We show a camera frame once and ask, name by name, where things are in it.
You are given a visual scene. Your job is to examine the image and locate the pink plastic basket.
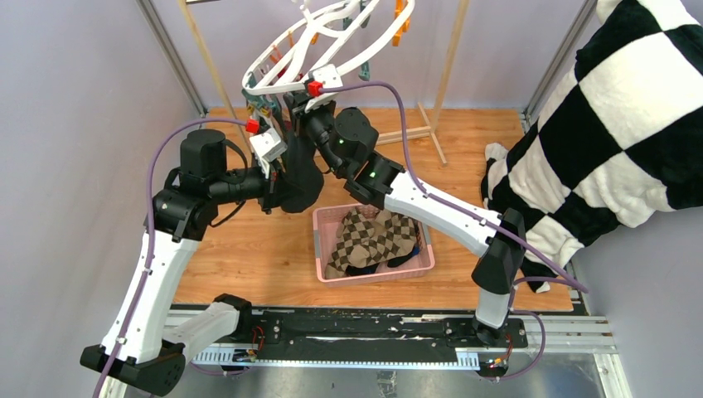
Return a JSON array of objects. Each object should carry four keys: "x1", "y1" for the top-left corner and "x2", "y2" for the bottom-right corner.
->
[{"x1": 313, "y1": 204, "x2": 435, "y2": 287}]

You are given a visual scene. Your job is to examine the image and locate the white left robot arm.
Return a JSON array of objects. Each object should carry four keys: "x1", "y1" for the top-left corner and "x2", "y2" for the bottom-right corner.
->
[{"x1": 80, "y1": 129, "x2": 286, "y2": 397}]

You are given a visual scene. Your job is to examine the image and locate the argyle brown sock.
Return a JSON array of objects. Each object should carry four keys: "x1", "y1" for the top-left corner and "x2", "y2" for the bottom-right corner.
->
[
  {"x1": 362, "y1": 210, "x2": 418, "y2": 264},
  {"x1": 332, "y1": 207, "x2": 375, "y2": 251}
]

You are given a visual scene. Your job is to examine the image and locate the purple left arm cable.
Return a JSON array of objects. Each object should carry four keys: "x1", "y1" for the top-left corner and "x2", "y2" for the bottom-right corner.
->
[{"x1": 90, "y1": 118, "x2": 256, "y2": 398}]

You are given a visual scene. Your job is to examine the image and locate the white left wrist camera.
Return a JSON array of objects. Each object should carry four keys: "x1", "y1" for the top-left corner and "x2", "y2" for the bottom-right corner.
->
[{"x1": 249, "y1": 128, "x2": 288, "y2": 179}]

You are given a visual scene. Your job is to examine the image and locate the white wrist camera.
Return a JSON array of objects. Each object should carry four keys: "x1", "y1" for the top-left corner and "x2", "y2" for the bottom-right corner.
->
[
  {"x1": 249, "y1": 128, "x2": 288, "y2": 179},
  {"x1": 304, "y1": 64, "x2": 343, "y2": 113}
]

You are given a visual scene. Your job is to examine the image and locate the black blue sock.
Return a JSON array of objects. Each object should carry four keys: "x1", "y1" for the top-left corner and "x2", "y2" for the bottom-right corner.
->
[{"x1": 345, "y1": 264, "x2": 379, "y2": 277}]

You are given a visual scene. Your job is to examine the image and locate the plain black sock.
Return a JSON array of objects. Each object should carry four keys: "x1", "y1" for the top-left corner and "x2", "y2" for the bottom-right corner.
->
[{"x1": 281, "y1": 128, "x2": 324, "y2": 214}]

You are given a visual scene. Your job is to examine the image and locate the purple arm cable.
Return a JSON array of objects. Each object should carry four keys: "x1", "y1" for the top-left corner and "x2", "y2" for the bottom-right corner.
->
[
  {"x1": 321, "y1": 80, "x2": 589, "y2": 383},
  {"x1": 90, "y1": 118, "x2": 256, "y2": 398}
]

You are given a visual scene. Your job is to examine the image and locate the wooden clothes rack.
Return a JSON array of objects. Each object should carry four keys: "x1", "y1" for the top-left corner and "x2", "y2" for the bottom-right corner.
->
[{"x1": 177, "y1": 0, "x2": 471, "y2": 166}]

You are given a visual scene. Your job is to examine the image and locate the white round sock hanger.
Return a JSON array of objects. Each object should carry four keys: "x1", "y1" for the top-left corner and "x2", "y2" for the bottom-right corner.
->
[{"x1": 241, "y1": 1, "x2": 416, "y2": 96}]

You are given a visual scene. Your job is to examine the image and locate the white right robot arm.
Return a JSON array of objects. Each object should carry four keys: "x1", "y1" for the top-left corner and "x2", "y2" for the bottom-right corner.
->
[{"x1": 283, "y1": 91, "x2": 526, "y2": 347}]

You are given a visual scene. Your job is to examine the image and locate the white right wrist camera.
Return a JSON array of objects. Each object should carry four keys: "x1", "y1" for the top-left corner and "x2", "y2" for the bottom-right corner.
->
[{"x1": 304, "y1": 64, "x2": 343, "y2": 113}]

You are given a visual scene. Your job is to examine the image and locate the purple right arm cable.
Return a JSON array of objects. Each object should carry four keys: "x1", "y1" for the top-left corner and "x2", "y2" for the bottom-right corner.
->
[{"x1": 321, "y1": 80, "x2": 589, "y2": 383}]

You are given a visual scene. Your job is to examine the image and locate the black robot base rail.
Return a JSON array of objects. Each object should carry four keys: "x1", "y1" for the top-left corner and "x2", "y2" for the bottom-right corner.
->
[{"x1": 189, "y1": 304, "x2": 531, "y2": 370}]

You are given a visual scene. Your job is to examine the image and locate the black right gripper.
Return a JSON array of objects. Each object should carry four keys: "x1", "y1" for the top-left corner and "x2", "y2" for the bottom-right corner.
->
[{"x1": 284, "y1": 91, "x2": 347, "y2": 178}]

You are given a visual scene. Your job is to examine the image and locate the black white checkered blanket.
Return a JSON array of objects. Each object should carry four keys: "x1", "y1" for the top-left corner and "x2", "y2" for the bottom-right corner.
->
[{"x1": 480, "y1": 1, "x2": 702, "y2": 293}]

